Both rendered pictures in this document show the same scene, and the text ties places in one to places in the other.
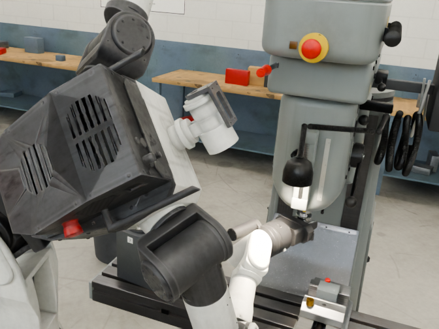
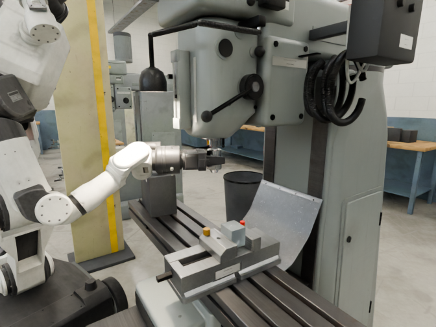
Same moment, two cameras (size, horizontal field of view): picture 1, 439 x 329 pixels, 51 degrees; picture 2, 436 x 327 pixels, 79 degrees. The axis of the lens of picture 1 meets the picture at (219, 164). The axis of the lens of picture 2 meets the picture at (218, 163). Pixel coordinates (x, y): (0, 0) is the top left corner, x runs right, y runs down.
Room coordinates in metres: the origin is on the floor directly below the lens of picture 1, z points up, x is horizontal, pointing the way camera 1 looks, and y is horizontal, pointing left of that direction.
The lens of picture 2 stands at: (0.56, -0.76, 1.41)
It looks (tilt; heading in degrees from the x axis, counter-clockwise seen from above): 13 degrees down; 37
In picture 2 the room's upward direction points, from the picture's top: straight up
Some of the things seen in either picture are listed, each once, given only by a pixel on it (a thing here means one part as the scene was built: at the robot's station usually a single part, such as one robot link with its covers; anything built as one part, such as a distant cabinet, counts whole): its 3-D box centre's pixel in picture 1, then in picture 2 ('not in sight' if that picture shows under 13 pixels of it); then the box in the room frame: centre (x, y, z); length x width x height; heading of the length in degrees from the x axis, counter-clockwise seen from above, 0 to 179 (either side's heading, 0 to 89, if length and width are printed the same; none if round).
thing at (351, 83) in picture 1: (327, 69); (226, 8); (1.25, -0.27, 1.68); 0.34 x 0.24 x 0.10; 161
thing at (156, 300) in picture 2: not in sight; (214, 285); (1.21, -0.25, 0.77); 0.50 x 0.35 x 0.12; 161
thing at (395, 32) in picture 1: (392, 31); not in sight; (1.20, -0.40, 1.79); 0.45 x 0.04 x 0.04; 161
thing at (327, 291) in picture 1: (327, 295); (232, 234); (1.18, -0.35, 1.02); 0.06 x 0.05 x 0.06; 69
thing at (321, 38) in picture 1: (313, 47); not in sight; (1.00, -0.18, 1.76); 0.06 x 0.02 x 0.06; 71
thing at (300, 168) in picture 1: (298, 169); (152, 79); (1.03, -0.19, 1.47); 0.07 x 0.07 x 0.06
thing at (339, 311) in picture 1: (323, 311); (217, 244); (1.13, -0.33, 1.00); 0.12 x 0.06 x 0.04; 69
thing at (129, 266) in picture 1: (153, 253); (157, 188); (1.36, 0.20, 1.01); 0.22 x 0.12 x 0.20; 63
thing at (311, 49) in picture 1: (311, 48); not in sight; (0.97, -0.17, 1.76); 0.04 x 0.03 x 0.04; 71
